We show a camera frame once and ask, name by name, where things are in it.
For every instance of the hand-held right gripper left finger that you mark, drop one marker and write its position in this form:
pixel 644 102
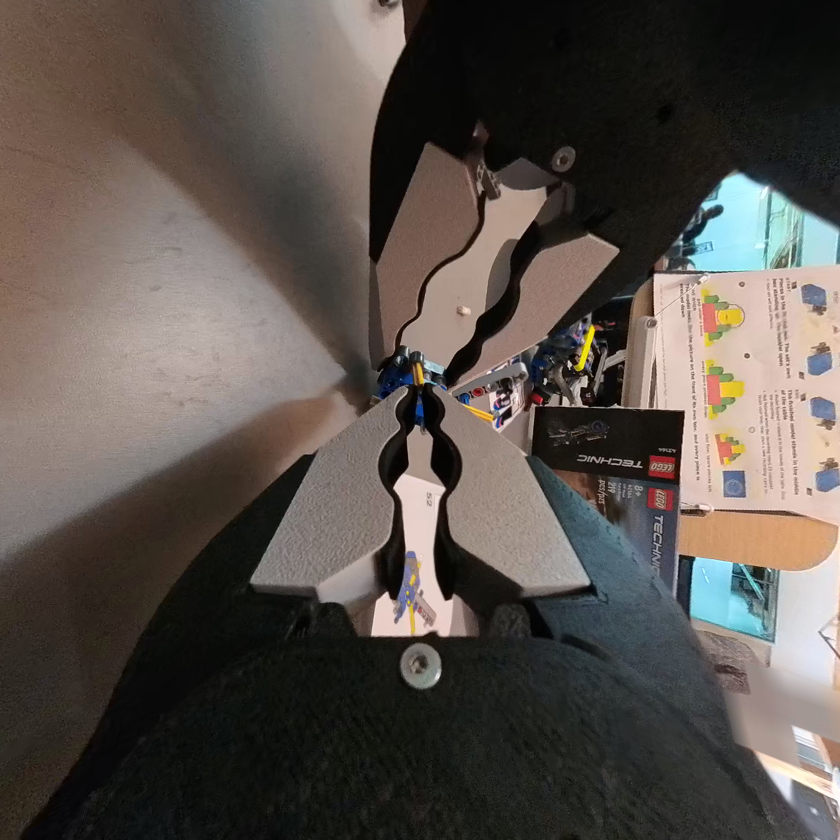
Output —
pixel 321 525

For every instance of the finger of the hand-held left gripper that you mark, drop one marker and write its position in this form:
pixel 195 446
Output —
pixel 420 223
pixel 564 282

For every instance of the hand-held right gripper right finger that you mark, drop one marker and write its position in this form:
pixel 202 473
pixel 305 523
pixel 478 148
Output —
pixel 518 525

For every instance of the lego instruction booklet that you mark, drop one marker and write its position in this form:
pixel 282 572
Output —
pixel 417 525

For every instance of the blue grey lego sub-assembly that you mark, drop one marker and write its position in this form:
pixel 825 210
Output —
pixel 394 377

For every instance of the short yellow lego axle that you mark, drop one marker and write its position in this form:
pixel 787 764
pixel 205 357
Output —
pixel 418 394

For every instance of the partly built lego car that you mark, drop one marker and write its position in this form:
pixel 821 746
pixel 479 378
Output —
pixel 571 361

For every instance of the lego set box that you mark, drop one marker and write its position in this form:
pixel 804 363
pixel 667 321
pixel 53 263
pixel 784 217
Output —
pixel 610 446

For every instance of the lego sticker sheet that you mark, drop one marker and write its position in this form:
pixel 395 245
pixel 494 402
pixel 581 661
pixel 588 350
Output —
pixel 505 400

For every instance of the white plastic bar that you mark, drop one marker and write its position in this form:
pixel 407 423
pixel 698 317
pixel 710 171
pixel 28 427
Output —
pixel 640 361

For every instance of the printed instruction poster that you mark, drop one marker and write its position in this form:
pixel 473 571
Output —
pixel 754 394

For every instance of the brown cardboard box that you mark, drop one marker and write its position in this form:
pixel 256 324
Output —
pixel 754 538

